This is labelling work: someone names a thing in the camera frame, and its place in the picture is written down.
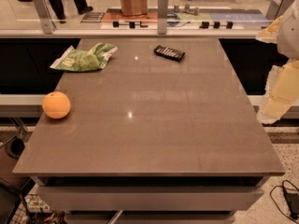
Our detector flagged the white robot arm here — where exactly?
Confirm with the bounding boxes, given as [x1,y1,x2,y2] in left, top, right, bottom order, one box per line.
[256,0,299,124]

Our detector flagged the metal glass bracket left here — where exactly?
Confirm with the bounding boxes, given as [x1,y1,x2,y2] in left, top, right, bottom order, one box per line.
[33,0,55,35]

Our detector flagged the grey table drawer front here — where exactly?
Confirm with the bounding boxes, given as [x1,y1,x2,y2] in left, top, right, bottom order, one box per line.
[37,186,263,211]

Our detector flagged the person legs dark trousers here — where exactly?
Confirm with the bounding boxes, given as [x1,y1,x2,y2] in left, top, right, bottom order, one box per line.
[44,0,94,24]

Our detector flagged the wire basket with items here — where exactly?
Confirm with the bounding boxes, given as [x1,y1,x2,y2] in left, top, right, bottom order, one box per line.
[0,178,67,224]

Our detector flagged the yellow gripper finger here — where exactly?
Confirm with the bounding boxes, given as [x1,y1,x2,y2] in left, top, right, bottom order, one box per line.
[255,16,282,44]
[257,59,299,124]

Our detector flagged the metal glass bracket middle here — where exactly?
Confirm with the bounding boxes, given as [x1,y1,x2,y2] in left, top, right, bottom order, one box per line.
[157,0,168,35]

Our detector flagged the black power adapter with cable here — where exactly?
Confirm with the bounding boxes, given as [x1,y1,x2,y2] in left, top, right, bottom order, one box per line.
[269,180,299,224]

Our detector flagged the orange fruit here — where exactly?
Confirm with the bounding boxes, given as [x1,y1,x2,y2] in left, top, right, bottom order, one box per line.
[42,91,71,119]

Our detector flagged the green chip bag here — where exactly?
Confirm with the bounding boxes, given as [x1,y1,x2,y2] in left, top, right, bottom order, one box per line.
[50,43,118,72]

